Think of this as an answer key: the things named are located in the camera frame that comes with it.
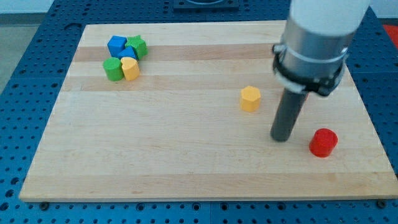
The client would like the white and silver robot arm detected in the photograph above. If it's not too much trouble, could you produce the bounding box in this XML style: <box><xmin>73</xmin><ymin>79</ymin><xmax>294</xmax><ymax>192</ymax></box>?
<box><xmin>272</xmin><ymin>0</ymin><xmax>370</xmax><ymax>96</ymax></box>

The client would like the yellow hexagon block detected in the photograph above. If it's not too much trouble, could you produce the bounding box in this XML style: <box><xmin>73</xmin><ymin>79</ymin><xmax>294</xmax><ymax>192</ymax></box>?
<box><xmin>239</xmin><ymin>86</ymin><xmax>261</xmax><ymax>112</ymax></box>

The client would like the green star block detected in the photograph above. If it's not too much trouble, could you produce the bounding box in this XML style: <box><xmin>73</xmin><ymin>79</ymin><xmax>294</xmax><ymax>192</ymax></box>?
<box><xmin>125</xmin><ymin>35</ymin><xmax>148</xmax><ymax>60</ymax></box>

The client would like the light wooden board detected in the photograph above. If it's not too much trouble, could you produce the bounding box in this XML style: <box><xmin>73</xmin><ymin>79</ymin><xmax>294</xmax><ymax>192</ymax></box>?
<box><xmin>19</xmin><ymin>21</ymin><xmax>397</xmax><ymax>202</ymax></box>

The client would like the yellow heart block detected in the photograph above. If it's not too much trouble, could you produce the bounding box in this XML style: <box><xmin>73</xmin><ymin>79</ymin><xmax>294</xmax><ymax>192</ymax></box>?
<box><xmin>121</xmin><ymin>57</ymin><xmax>140</xmax><ymax>81</ymax></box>

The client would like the blue triangle block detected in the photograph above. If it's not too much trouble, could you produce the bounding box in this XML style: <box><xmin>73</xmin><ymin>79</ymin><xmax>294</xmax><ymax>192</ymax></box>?
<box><xmin>117</xmin><ymin>46</ymin><xmax>138</xmax><ymax>60</ymax></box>

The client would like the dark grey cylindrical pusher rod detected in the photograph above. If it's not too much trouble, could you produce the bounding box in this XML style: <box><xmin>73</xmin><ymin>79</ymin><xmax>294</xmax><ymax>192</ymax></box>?
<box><xmin>271</xmin><ymin>88</ymin><xmax>308</xmax><ymax>142</ymax></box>

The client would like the green cylinder block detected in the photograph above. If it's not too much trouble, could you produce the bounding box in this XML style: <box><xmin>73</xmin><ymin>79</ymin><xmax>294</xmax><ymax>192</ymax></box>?
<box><xmin>103</xmin><ymin>57</ymin><xmax>124</xmax><ymax>82</ymax></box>

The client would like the blue cube block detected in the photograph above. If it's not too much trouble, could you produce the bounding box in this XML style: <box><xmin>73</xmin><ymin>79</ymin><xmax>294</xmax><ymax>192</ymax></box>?
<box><xmin>107</xmin><ymin>35</ymin><xmax>127</xmax><ymax>57</ymax></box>

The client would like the red cylinder block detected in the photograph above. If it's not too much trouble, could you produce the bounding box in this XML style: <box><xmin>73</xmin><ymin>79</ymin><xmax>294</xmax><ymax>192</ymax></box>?
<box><xmin>309</xmin><ymin>128</ymin><xmax>338</xmax><ymax>157</ymax></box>

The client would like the red object at right edge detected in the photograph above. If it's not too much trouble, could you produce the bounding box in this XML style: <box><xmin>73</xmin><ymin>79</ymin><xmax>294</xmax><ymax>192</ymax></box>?
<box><xmin>383</xmin><ymin>24</ymin><xmax>398</xmax><ymax>48</ymax></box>

